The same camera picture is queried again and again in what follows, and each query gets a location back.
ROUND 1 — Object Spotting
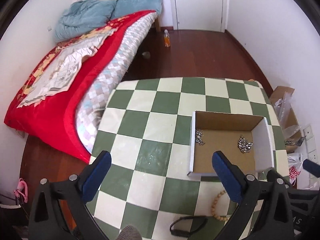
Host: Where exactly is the white door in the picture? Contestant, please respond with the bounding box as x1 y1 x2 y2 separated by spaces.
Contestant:
171 0 229 33

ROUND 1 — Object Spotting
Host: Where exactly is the embroidered white bed cover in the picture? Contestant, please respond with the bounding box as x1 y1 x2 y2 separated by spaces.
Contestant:
17 26 118 108

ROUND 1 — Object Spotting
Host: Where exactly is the orange drink bottle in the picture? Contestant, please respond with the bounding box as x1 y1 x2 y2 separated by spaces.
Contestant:
164 29 170 48

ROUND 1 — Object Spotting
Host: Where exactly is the green white checkered tablecloth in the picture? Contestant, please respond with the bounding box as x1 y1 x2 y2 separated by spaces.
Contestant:
87 77 289 239

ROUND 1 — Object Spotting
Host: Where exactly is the silver chain bracelet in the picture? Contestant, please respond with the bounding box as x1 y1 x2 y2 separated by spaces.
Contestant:
195 128 206 146

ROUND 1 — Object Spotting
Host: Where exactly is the brown cardboard box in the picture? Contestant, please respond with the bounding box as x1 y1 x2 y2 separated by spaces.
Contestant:
270 86 304 153

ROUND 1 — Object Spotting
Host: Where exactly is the white red plastic bag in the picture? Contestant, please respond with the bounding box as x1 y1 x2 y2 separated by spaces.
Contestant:
287 152 304 186

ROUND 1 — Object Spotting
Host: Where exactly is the wooden bead bracelet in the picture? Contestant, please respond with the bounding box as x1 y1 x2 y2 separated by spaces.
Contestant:
210 189 230 222

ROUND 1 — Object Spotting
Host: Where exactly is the white power strip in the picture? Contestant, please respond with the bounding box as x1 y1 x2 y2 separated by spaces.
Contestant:
303 125 319 190

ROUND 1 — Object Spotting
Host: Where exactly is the pink slipper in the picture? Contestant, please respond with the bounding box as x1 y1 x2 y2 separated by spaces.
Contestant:
14 178 28 203

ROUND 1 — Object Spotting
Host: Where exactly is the white cardboard jewelry box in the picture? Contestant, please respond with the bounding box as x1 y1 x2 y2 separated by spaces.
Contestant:
187 111 276 177

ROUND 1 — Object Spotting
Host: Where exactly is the blue quilt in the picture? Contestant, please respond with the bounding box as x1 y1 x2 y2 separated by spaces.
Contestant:
54 0 163 43

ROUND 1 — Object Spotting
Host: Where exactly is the silver chunky chain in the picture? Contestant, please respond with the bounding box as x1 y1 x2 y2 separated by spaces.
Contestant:
237 135 254 153

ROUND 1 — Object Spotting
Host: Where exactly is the black wristband watch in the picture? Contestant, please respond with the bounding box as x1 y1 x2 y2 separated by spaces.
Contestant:
169 216 208 238

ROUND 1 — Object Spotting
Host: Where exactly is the red bed blanket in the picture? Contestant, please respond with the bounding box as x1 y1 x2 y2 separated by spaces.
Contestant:
4 10 153 164

